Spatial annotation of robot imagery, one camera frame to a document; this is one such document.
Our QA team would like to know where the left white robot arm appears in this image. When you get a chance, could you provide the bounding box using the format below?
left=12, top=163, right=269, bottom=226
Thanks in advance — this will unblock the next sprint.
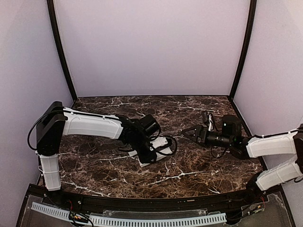
left=29, top=101, right=160, bottom=191

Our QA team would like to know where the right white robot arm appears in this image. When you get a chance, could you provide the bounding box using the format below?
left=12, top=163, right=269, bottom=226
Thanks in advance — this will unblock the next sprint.
left=182, top=113, right=303, bottom=200

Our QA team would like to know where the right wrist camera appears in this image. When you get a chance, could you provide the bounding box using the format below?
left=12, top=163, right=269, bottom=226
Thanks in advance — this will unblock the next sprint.
left=202, top=111, right=218, bottom=131

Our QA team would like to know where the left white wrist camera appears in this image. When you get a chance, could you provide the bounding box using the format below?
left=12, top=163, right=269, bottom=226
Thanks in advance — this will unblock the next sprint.
left=151, top=137, right=168, bottom=148

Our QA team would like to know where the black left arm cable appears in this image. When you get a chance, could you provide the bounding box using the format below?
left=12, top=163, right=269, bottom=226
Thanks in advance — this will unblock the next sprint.
left=117, top=135, right=178, bottom=156

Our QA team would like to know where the black front rail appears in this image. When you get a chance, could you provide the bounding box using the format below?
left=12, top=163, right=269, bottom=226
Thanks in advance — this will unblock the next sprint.
left=57, top=191, right=247, bottom=212

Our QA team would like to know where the right white cable duct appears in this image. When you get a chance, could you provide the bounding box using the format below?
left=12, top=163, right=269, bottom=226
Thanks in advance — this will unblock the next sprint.
left=90, top=213, right=227, bottom=227

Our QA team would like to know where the white cable duct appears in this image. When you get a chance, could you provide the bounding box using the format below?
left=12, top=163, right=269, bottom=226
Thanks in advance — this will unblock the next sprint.
left=90, top=213, right=227, bottom=227
left=31, top=202, right=69, bottom=221

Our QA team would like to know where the left white cable duct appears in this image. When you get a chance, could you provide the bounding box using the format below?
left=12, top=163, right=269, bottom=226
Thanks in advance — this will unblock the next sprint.
left=31, top=202, right=69, bottom=221

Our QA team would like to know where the right black frame post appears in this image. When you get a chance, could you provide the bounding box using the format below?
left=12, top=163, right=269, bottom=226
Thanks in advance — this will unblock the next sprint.
left=229, top=0, right=257, bottom=100

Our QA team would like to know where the black frame post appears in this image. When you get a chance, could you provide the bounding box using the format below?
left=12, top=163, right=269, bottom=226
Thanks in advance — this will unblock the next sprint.
left=229, top=0, right=257, bottom=100
left=46, top=0, right=78, bottom=102

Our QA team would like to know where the left black frame post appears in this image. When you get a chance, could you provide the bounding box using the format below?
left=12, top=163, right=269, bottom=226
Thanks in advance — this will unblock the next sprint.
left=46, top=0, right=78, bottom=102

